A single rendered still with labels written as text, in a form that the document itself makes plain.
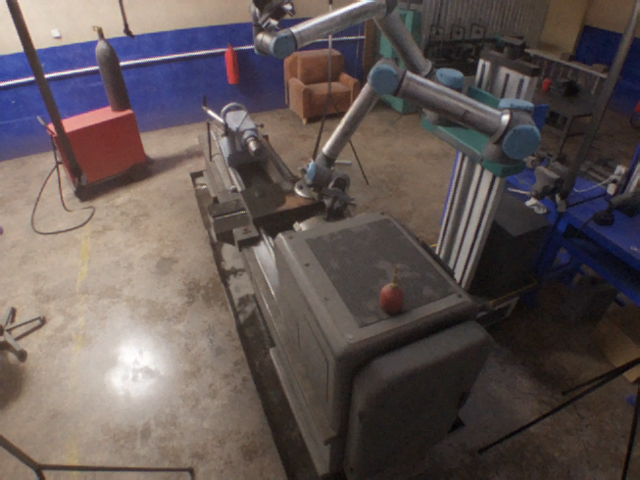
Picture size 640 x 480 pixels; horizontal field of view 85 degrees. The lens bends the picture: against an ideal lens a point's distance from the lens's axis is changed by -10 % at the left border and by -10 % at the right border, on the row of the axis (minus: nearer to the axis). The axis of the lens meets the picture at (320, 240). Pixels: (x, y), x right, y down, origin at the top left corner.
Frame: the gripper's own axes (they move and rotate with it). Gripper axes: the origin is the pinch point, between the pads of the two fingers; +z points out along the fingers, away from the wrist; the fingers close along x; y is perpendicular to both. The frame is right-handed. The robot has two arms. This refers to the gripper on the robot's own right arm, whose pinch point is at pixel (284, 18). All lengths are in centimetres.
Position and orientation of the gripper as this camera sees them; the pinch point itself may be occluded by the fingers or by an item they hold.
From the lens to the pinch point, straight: 147.6
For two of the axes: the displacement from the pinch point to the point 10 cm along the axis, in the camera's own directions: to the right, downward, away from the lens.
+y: 6.0, 4.2, 6.8
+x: -6.9, 7.0, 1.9
